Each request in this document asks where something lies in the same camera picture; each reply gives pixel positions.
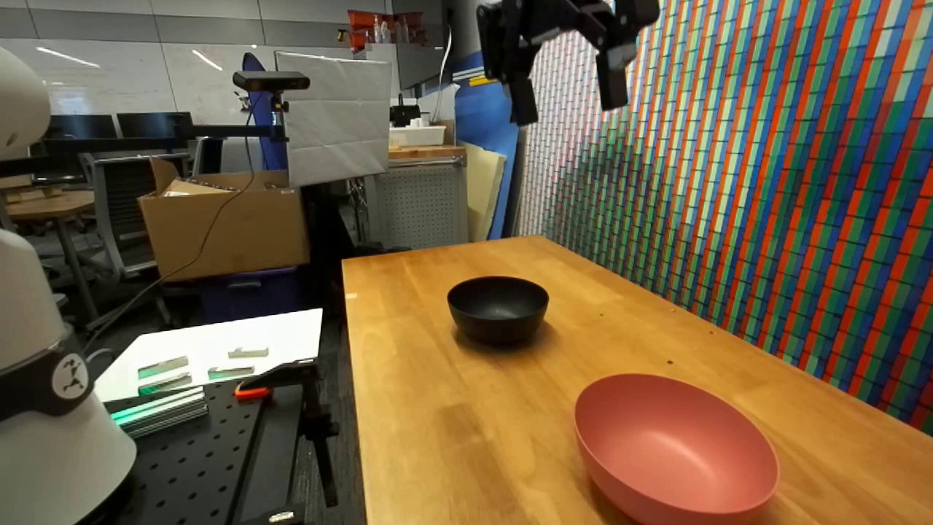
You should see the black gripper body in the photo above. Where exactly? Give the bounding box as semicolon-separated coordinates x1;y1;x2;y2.
474;0;663;65

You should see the round wooden table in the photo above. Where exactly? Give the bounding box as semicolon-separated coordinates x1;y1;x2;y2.
0;187;98;227

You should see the black cable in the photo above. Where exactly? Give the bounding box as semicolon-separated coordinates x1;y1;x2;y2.
85;91;262;345

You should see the grey cabinet with wooden top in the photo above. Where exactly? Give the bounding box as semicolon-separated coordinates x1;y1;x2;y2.
370;142;472;252

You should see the white foam board panel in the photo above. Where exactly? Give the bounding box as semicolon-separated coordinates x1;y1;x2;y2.
273;50;394;190

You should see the black perforated breadboard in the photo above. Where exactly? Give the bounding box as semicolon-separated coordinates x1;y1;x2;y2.
89;384;306;525

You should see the multicolour striped backdrop panel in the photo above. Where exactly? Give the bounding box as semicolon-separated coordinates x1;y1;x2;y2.
513;0;933;438

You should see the blue storage crate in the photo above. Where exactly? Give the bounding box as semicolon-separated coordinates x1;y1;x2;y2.
195;268;306;325

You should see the red sign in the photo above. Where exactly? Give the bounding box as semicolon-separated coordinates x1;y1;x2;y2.
344;7;429;52

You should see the green and white box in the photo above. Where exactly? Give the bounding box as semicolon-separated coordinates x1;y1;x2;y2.
108;384;210;440

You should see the white paper sheet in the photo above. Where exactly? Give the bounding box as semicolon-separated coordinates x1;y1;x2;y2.
92;306;327;408

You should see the beige leaning board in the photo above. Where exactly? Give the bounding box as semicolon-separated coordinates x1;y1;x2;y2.
459;142;509;246

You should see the black bowl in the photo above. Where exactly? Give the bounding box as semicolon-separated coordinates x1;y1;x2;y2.
445;275;551;349

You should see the pink plastic bowl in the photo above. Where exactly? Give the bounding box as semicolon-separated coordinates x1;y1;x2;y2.
572;370;780;525

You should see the black camera on stand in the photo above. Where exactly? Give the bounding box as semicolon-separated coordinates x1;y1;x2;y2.
230;66;312;97

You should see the black clamp with orange handle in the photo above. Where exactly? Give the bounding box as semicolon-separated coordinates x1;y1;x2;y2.
230;360;344;510

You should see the blue cylinder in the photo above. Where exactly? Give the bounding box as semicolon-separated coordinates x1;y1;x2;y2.
451;55;523;241

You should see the brown cardboard box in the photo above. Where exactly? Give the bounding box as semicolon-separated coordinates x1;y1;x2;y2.
137;170;312;285

